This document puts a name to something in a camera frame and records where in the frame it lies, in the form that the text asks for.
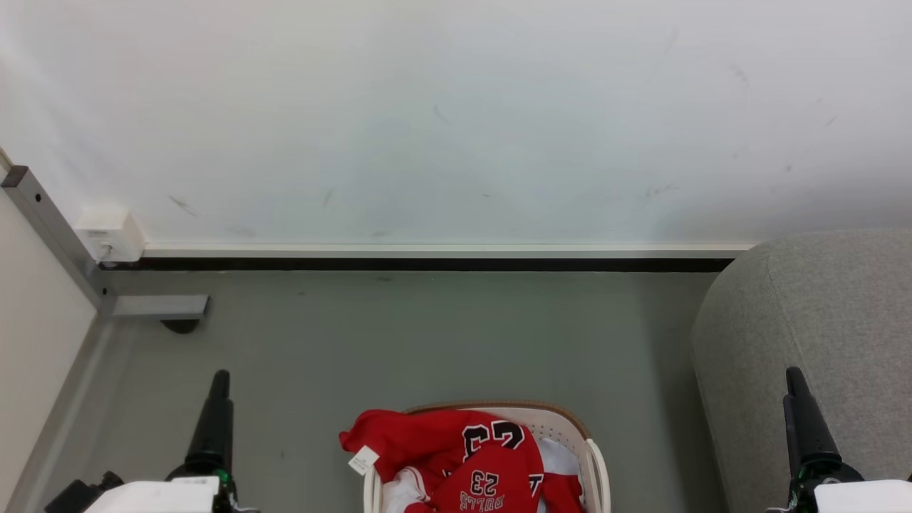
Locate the grey fabric sofa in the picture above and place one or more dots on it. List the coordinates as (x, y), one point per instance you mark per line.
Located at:
(826, 320)

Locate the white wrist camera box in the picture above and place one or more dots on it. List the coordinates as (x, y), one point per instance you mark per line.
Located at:
(153, 497)
(866, 497)

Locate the black baseboard strip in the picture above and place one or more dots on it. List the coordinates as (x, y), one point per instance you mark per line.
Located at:
(427, 264)

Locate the grey metal frame foot bar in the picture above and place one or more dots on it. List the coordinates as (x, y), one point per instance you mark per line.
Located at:
(160, 306)

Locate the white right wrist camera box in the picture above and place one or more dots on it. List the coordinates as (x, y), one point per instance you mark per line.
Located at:
(866, 497)

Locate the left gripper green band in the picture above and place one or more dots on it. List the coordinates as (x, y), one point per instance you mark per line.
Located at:
(201, 472)

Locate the white plastic laundry basket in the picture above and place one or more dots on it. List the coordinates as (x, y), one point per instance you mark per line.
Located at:
(597, 470)

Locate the black foot caster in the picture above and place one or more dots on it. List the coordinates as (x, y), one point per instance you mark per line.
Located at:
(182, 325)

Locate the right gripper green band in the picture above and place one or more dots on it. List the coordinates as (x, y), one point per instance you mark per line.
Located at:
(819, 474)

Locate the grey metal partition frame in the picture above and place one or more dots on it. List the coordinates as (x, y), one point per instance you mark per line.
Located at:
(50, 221)

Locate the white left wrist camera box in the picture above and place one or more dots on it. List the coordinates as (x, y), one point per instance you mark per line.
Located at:
(153, 497)

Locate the red basketball jersey number 23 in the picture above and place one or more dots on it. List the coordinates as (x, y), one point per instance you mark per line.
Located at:
(427, 442)

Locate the white garment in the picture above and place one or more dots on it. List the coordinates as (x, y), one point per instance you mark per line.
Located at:
(560, 459)

